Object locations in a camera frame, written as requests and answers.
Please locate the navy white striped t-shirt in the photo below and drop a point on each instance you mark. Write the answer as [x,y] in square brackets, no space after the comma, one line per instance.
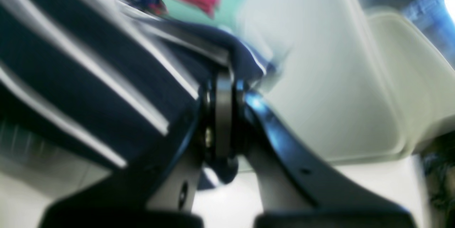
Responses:
[106,81]

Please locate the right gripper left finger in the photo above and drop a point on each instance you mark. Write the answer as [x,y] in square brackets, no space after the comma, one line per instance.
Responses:
[156,190]

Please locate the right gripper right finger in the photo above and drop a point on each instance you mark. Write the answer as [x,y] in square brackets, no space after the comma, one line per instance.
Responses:
[297,188]

